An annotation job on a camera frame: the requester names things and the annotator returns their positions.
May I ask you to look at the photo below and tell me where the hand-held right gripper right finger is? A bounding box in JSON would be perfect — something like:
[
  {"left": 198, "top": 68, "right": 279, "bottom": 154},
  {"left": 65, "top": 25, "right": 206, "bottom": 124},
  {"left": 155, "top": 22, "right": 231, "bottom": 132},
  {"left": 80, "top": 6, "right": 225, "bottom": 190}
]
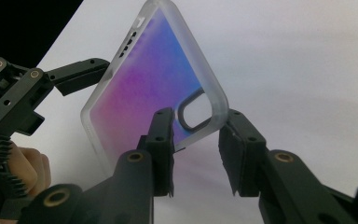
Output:
[{"left": 218, "top": 108, "right": 268, "bottom": 198}]

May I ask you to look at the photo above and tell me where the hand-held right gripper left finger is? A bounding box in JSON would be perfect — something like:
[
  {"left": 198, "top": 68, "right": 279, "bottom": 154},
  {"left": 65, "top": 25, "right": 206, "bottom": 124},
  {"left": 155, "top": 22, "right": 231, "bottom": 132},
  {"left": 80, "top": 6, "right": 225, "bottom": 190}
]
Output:
[{"left": 136, "top": 106, "right": 176, "bottom": 198}]

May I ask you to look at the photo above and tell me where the blue translucent phone case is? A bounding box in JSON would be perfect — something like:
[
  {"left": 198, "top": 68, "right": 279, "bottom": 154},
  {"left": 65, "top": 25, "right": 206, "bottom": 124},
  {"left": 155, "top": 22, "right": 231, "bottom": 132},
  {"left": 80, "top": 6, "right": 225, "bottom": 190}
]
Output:
[{"left": 80, "top": 0, "right": 230, "bottom": 179}]

